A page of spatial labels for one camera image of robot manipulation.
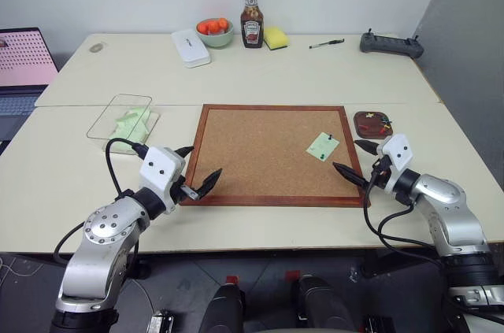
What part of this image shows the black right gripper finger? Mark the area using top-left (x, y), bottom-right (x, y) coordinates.
top-left (353, 139), bottom-right (381, 157)
top-left (332, 161), bottom-right (373, 189)

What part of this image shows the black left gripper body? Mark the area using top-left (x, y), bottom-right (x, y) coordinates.
top-left (171, 173), bottom-right (200, 206)

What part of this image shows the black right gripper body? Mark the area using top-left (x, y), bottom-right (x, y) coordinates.
top-left (369, 154), bottom-right (394, 190)

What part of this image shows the light green paper note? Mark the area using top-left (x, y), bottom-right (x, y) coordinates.
top-left (306, 131), bottom-right (339, 161)

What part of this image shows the wood-framed cork board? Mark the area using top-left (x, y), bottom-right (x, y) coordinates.
top-left (180, 103), bottom-right (365, 208)

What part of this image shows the light green note stack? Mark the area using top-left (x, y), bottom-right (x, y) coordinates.
top-left (112, 106), bottom-right (153, 145)

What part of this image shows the brown pin dish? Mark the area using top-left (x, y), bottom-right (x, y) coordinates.
top-left (353, 110), bottom-right (396, 140)

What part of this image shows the clear plastic tray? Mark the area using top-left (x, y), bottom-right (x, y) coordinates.
top-left (85, 93), bottom-right (162, 157)

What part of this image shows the grey remote controller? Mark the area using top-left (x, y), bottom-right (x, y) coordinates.
top-left (358, 28), bottom-right (425, 60)

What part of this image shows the white plastic case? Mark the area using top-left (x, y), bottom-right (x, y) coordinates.
top-left (170, 28), bottom-right (212, 69)

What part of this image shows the black pen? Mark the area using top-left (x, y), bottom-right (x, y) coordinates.
top-left (308, 37), bottom-right (346, 50)

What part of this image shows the pale green bowl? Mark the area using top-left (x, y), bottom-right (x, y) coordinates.
top-left (195, 17), bottom-right (235, 49)

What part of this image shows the dark rounded shape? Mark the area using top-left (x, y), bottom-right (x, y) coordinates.
top-left (291, 273), bottom-right (358, 333)
top-left (198, 281), bottom-right (247, 333)

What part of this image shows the ketchup bottle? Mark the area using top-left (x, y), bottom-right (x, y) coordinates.
top-left (239, 0), bottom-right (265, 50)

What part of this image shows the yellow sponge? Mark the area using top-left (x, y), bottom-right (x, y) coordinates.
top-left (262, 25), bottom-right (291, 51)

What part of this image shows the laptop with pink screen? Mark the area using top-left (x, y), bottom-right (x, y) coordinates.
top-left (0, 27), bottom-right (60, 145)

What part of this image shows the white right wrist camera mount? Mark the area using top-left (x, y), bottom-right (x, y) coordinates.
top-left (376, 133), bottom-right (414, 195)

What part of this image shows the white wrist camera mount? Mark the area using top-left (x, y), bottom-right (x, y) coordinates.
top-left (139, 146), bottom-right (187, 215)
top-left (376, 133), bottom-right (414, 195)

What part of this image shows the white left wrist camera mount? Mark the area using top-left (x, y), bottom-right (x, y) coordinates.
top-left (139, 146), bottom-right (187, 215)

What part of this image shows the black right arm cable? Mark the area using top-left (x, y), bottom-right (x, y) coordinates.
top-left (362, 159), bottom-right (448, 271)

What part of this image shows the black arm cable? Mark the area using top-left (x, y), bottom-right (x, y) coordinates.
top-left (53, 137), bottom-right (151, 268)
top-left (362, 159), bottom-right (448, 271)

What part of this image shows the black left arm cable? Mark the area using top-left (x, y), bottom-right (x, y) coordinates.
top-left (53, 137), bottom-right (151, 268)

